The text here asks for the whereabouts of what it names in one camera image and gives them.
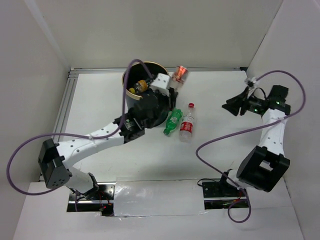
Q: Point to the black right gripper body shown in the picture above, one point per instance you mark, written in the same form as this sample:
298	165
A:
253	105

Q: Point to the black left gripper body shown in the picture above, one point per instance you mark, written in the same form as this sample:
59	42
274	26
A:
163	104

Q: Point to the green bottle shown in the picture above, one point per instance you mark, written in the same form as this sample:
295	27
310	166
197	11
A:
172	121

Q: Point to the small bottle with red cap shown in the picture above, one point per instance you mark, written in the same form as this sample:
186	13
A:
178	77

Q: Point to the small bottle with yellow cap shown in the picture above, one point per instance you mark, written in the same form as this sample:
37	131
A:
140	86

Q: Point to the clear bottle with red label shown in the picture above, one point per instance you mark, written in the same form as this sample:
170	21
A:
187	124

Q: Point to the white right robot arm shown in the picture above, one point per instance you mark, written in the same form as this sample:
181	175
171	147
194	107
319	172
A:
265	165

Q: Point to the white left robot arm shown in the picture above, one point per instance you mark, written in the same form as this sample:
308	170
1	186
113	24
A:
57	160

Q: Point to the dark bin with gold rim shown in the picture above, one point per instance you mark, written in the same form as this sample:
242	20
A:
137	73

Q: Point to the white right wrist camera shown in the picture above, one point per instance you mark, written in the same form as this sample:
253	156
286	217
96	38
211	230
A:
251	85

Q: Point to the aluminium frame rail left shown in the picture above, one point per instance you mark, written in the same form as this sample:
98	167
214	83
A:
66	102

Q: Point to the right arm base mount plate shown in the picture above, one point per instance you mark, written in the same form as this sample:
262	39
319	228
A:
218	194

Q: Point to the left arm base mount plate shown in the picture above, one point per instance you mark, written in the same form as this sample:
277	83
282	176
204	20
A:
101	202

